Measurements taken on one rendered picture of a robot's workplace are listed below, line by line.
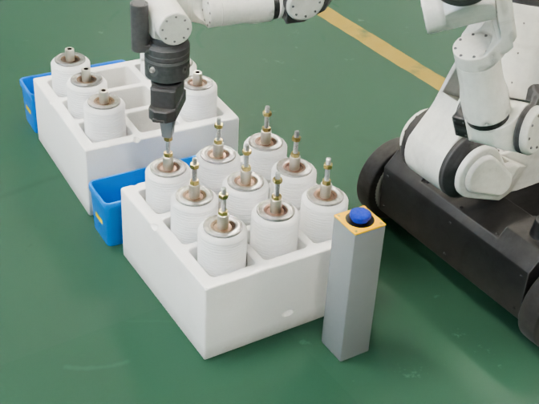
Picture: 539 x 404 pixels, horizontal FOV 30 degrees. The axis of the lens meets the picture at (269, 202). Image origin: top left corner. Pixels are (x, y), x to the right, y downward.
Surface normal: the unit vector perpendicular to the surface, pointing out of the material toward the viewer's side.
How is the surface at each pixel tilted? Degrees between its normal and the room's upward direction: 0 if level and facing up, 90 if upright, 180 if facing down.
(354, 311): 90
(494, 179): 90
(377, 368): 0
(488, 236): 46
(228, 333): 90
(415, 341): 0
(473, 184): 90
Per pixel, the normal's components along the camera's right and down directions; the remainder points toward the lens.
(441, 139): -0.60, -0.33
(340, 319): -0.86, 0.25
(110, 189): 0.49, 0.47
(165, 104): -0.16, 0.55
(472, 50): -0.28, -0.68
